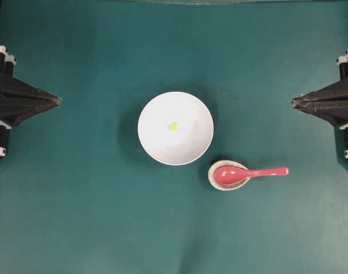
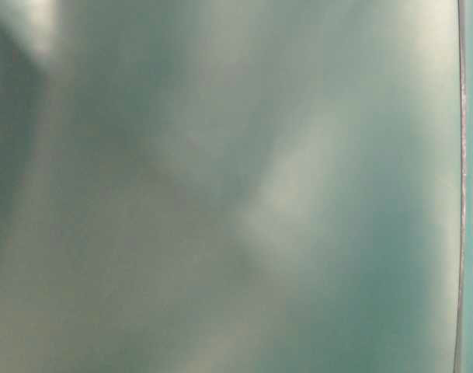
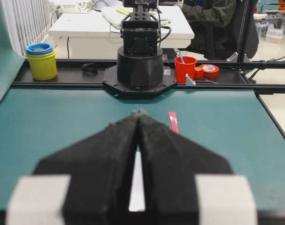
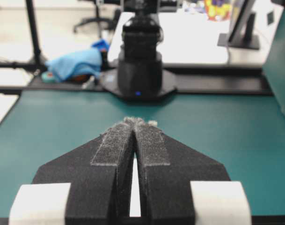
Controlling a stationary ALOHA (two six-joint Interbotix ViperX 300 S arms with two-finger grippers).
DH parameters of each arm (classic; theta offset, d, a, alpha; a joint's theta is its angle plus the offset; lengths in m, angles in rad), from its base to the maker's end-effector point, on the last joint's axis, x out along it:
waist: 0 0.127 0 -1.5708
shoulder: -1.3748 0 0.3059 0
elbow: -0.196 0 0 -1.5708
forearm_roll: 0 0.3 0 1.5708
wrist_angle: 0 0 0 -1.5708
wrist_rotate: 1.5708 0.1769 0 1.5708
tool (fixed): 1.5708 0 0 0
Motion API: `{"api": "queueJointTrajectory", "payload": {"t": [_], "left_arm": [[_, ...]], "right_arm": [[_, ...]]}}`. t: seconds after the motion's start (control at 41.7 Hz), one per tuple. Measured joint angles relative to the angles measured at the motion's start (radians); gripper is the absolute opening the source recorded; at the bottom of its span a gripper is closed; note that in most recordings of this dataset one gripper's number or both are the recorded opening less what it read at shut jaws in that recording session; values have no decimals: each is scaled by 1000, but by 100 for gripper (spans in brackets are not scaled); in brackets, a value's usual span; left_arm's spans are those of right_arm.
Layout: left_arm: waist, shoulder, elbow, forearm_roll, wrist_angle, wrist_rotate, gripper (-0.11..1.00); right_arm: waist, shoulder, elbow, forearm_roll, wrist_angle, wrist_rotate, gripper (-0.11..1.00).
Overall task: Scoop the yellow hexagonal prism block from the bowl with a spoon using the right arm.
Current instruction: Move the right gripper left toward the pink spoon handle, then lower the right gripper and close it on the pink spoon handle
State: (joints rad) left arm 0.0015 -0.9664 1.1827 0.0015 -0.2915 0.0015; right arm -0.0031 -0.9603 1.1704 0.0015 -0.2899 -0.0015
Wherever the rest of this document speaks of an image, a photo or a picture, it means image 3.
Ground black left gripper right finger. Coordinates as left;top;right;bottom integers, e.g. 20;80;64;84
139;114;233;225

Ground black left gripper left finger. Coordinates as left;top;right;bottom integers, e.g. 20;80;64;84
34;115;138;225

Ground pink spoon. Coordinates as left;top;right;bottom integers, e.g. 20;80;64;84
168;112;179;134

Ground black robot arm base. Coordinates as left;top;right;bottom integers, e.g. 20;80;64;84
117;0;166;89

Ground black mounting plate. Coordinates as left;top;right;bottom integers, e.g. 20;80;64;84
103;66;177;99

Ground red plastic cup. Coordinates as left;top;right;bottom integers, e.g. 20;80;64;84
174;56;197;83

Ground small black clip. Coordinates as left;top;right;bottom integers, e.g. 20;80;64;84
81;62;98;75

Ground red tape roll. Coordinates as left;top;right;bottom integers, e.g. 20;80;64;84
195;64;219;80

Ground stacked green blue cups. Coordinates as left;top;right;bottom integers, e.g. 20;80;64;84
26;43;57;81

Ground white desk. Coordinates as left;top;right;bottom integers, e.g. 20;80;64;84
49;6;194;60

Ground seated person dark jacket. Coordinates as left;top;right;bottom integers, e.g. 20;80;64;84
181;0;246;60

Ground metal corner bracket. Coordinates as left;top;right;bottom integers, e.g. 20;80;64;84
185;74;196;86

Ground black aluminium frame rail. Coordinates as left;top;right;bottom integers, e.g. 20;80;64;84
11;60;285;94

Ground black upright frame post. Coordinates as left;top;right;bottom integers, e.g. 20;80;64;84
237;0;256;63

